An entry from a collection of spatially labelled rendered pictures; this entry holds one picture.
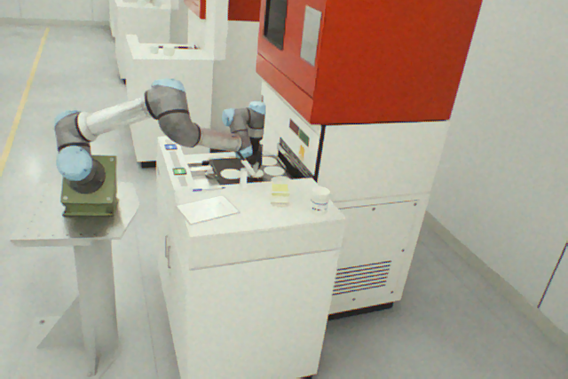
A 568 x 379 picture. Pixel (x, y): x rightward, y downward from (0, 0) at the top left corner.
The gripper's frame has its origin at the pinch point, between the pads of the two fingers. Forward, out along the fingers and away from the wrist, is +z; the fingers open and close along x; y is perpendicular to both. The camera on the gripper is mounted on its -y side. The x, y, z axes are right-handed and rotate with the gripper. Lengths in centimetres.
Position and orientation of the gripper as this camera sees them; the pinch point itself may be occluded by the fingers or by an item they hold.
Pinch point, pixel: (251, 176)
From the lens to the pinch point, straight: 222.3
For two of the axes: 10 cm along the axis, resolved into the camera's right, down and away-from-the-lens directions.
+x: -9.9, -1.4, 0.4
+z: -1.0, 8.9, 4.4
